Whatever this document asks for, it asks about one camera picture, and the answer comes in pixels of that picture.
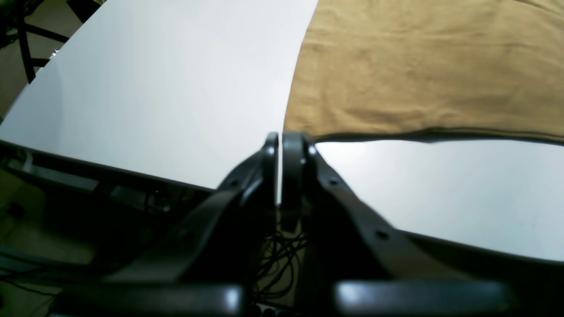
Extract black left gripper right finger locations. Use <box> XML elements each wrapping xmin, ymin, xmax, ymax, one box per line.
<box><xmin>282</xmin><ymin>132</ymin><xmax>472</xmax><ymax>282</ymax></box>

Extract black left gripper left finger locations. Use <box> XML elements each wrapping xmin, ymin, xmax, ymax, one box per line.
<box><xmin>106</xmin><ymin>132</ymin><xmax>279</xmax><ymax>284</ymax></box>

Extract tan brown T-shirt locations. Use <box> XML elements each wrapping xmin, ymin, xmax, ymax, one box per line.
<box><xmin>284</xmin><ymin>0</ymin><xmax>564</xmax><ymax>143</ymax></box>

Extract black metal stand legs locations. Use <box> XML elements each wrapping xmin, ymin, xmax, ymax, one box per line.
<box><xmin>1</xmin><ymin>0</ymin><xmax>105</xmax><ymax>90</ymax></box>

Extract tangled black cables under table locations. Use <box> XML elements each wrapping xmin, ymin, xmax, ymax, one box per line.
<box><xmin>253</xmin><ymin>220</ymin><xmax>309</xmax><ymax>309</ymax></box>

